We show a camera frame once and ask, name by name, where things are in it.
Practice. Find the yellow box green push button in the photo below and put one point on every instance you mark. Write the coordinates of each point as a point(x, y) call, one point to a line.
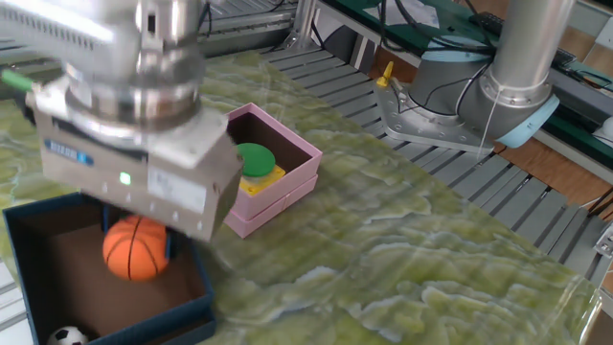
point(256, 160)

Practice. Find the aluminium upright post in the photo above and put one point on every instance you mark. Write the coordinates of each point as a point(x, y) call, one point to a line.
point(304, 19)

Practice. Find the dark blue box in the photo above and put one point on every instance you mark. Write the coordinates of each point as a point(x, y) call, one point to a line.
point(143, 328)

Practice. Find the small soccer ball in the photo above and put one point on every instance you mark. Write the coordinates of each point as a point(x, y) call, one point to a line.
point(67, 336)

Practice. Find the aluminium table rail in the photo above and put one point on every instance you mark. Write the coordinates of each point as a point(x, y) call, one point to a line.
point(249, 33)

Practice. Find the small yellow plastic piece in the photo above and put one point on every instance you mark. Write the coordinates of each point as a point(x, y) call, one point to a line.
point(385, 75)

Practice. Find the pink open box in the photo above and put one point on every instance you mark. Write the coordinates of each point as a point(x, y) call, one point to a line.
point(297, 153)

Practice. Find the green marble pattern mat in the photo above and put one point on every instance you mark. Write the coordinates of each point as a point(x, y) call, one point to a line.
point(383, 268)

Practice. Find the black keyboard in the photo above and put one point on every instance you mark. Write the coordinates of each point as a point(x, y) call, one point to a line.
point(562, 56)

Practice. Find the metal corner bracket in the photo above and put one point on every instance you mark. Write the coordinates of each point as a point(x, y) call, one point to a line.
point(604, 242)

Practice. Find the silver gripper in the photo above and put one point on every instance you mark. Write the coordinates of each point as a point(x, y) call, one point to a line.
point(143, 187)

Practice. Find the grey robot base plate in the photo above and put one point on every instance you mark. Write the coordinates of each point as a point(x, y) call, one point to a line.
point(407, 124)

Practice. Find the orange mini basketball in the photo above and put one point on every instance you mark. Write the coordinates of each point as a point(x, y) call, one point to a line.
point(136, 249)

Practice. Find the white zip tie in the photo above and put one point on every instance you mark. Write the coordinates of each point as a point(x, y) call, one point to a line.
point(488, 124)

